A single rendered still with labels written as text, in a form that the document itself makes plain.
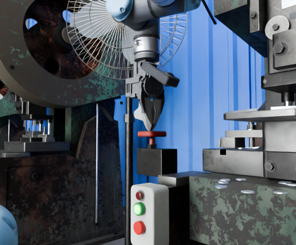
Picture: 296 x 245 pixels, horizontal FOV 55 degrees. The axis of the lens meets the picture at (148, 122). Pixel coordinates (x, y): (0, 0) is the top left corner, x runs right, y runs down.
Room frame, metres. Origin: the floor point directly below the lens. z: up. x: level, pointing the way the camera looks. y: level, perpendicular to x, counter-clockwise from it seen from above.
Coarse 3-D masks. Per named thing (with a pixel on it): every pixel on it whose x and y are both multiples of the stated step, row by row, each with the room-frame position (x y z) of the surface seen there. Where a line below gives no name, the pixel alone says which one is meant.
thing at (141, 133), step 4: (140, 132) 0.76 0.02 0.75; (144, 132) 0.75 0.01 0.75; (148, 132) 0.74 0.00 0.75; (152, 132) 0.74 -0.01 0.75; (156, 132) 0.74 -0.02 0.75; (160, 132) 0.75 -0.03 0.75; (164, 132) 0.76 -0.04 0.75; (140, 136) 0.76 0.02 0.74; (144, 136) 0.75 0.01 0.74; (148, 136) 0.74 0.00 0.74; (152, 136) 0.74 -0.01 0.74; (156, 136) 0.74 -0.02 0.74; (160, 136) 0.75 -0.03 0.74; (164, 136) 0.76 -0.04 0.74; (152, 140) 0.77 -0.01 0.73
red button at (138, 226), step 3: (135, 222) 0.62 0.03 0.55; (138, 222) 0.62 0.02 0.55; (141, 222) 0.62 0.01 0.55; (135, 225) 0.62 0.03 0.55; (138, 225) 0.61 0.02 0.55; (141, 225) 0.61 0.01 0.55; (144, 225) 0.62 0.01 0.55; (135, 228) 0.62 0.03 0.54; (138, 228) 0.61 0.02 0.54; (141, 228) 0.61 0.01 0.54; (144, 228) 0.61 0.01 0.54; (135, 231) 0.62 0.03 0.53; (138, 231) 0.61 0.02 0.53; (141, 231) 0.61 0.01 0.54; (144, 231) 0.62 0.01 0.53; (138, 234) 0.62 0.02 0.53
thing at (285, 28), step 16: (272, 0) 0.67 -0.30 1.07; (288, 0) 0.65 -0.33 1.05; (272, 16) 0.68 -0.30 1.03; (288, 16) 0.65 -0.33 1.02; (272, 32) 0.66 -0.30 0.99; (288, 32) 0.62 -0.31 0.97; (272, 48) 0.68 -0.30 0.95; (288, 48) 0.62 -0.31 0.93; (272, 64) 0.68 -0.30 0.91; (288, 64) 0.62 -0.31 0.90
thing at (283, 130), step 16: (240, 112) 0.51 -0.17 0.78; (256, 112) 0.49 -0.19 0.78; (272, 112) 0.47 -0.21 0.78; (288, 112) 0.45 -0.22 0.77; (272, 128) 0.59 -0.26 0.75; (288, 128) 0.56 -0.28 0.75; (272, 144) 0.59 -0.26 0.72; (288, 144) 0.56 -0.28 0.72; (272, 160) 0.59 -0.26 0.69; (288, 160) 0.56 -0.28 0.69; (272, 176) 0.59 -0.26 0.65; (288, 176) 0.56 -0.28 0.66
